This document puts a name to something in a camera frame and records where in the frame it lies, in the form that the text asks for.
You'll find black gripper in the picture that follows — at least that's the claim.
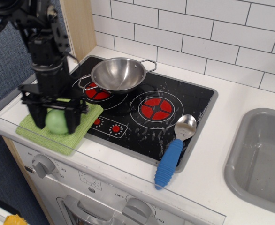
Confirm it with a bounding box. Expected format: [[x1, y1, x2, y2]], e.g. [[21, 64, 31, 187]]
[[18, 63, 88, 134]]

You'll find green round toy fruit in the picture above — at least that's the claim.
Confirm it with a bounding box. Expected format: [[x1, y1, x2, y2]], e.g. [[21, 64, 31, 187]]
[[45, 109, 68, 135]]

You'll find clear acrylic front guard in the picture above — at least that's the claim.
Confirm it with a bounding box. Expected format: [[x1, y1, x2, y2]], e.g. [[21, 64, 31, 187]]
[[0, 117, 225, 225]]

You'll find stainless steel bowl pan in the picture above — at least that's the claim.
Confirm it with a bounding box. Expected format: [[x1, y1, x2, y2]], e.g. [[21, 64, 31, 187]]
[[77, 57, 157, 94]]

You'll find grey right oven knob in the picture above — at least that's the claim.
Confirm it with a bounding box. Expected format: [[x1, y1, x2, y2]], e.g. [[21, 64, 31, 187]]
[[122, 198, 152, 225]]

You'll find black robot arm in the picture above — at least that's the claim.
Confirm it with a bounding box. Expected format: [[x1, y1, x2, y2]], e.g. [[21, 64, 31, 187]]
[[0, 0, 88, 134]]

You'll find grey sink basin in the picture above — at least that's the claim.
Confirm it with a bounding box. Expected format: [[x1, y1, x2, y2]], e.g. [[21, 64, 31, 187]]
[[224, 108, 275, 213]]

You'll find yellow black object bottom left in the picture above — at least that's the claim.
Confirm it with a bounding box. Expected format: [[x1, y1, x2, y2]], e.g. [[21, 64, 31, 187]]
[[0, 215, 28, 225]]

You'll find blue handled metal spoon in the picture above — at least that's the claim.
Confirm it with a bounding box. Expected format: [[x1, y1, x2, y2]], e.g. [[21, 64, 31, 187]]
[[154, 114, 197, 190]]

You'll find grey left oven knob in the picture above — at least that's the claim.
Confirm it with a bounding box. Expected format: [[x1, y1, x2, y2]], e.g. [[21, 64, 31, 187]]
[[32, 154, 55, 178]]

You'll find black toy stovetop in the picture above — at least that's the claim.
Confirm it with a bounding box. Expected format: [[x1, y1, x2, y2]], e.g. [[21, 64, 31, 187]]
[[61, 56, 218, 172]]

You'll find grey oven knob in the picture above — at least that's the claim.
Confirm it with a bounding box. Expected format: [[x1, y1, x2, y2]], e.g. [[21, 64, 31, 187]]
[[122, 198, 152, 225], [32, 154, 55, 178]]

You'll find light wooden side post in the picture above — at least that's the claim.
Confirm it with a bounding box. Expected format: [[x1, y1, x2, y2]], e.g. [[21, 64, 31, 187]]
[[60, 0, 97, 61]]

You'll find green folded microfiber cloth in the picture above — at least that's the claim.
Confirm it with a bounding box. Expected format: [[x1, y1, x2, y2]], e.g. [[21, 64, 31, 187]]
[[16, 103, 103, 155]]

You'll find grey oven door handle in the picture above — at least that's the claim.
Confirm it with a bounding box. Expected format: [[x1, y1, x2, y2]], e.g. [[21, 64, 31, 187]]
[[63, 195, 123, 225]]

